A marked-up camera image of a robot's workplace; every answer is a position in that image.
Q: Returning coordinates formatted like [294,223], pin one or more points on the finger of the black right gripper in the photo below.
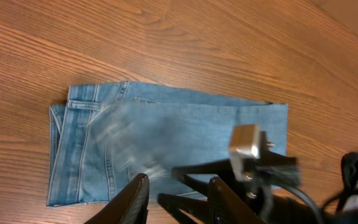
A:
[178,207]

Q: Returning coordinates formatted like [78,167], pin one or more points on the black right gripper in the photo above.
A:
[269,171]

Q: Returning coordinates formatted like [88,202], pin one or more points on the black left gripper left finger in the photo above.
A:
[129,206]

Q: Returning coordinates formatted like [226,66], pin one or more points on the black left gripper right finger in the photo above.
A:
[225,207]

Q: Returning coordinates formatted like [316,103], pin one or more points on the light blue denim jeans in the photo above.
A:
[106,134]

